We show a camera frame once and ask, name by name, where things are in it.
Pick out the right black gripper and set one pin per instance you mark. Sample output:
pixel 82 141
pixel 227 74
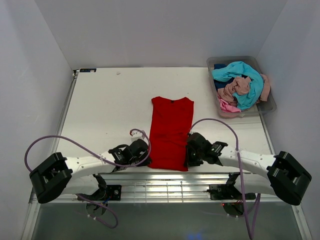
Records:
pixel 188 161

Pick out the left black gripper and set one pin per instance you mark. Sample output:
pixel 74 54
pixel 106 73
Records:
pixel 147 161

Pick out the red t shirt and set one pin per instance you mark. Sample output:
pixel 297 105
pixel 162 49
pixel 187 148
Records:
pixel 170 125

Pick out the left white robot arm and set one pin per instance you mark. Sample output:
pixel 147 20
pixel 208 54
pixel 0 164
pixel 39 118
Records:
pixel 59 175

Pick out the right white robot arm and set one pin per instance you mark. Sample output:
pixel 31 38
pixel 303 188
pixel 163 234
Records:
pixel 279 175

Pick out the pink t shirt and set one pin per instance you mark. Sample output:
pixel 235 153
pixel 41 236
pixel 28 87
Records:
pixel 227 108

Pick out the dark blue t shirt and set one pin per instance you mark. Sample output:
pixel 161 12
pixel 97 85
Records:
pixel 220 84

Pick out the clear plastic bin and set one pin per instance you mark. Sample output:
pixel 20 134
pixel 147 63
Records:
pixel 261 108

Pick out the beige t shirt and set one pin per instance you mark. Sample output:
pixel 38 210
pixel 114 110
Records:
pixel 241 86

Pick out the turquoise t shirt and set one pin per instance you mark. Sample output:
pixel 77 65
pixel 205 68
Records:
pixel 240 68

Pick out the blue label sticker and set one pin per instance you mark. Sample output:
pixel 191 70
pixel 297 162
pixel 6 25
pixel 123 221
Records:
pixel 87 70

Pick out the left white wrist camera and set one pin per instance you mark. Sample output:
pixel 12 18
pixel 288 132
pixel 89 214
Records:
pixel 136 135

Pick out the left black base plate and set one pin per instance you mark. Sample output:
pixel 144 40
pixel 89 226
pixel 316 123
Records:
pixel 108 193

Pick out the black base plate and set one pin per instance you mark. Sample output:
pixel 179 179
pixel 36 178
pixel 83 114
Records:
pixel 224 192
pixel 108 193

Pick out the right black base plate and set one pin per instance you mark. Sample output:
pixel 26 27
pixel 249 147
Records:
pixel 224 192

